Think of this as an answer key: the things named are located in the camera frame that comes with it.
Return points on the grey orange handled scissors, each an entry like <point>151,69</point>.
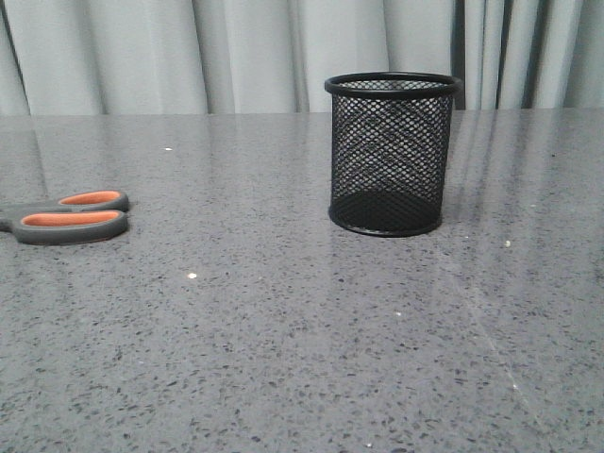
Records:
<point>79,218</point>

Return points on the black wire mesh pen cup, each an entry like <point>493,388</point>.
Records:
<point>389,146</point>

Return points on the light grey curtain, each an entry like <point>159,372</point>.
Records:
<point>181,57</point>

